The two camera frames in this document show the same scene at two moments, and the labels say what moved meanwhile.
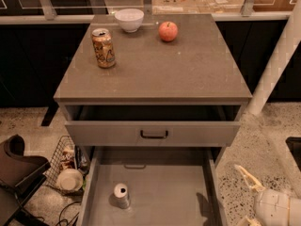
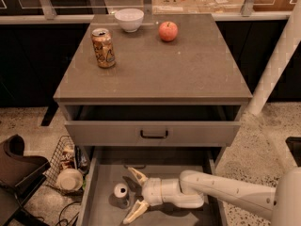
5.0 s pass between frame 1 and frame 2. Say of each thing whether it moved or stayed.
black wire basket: stayed
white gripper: moved
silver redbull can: stayed
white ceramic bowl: stayed
